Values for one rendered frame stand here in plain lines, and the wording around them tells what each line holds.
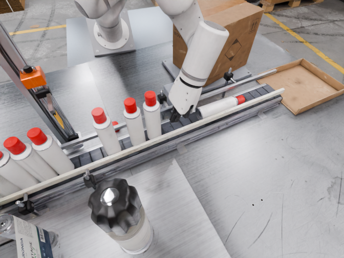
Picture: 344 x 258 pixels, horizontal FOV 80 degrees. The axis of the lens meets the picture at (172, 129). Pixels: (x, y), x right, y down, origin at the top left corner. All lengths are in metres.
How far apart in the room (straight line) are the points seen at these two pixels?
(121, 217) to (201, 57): 0.42
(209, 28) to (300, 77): 0.77
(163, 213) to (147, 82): 0.64
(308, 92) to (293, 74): 0.14
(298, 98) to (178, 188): 0.72
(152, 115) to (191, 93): 0.13
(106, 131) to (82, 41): 0.92
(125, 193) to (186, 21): 0.48
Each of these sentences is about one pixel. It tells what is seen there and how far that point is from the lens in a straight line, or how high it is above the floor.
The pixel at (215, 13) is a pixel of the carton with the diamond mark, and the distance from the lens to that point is 0.97.
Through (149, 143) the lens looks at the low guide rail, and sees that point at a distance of 0.70.
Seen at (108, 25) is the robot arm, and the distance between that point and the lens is 1.10.
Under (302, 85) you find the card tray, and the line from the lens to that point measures 1.20.
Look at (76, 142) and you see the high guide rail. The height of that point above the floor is 0.96.
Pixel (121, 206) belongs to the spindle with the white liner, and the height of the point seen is 1.18.
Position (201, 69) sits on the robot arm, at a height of 1.15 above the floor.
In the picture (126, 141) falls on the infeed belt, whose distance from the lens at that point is 0.76.
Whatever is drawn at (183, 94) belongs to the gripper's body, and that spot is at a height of 1.06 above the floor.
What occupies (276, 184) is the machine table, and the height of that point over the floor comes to 0.83.
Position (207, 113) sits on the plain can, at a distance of 0.78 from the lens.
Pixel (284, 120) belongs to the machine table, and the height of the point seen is 0.83.
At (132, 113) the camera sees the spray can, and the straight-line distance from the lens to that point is 0.61.
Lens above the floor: 1.49
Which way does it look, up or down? 52 degrees down
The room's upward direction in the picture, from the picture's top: straight up
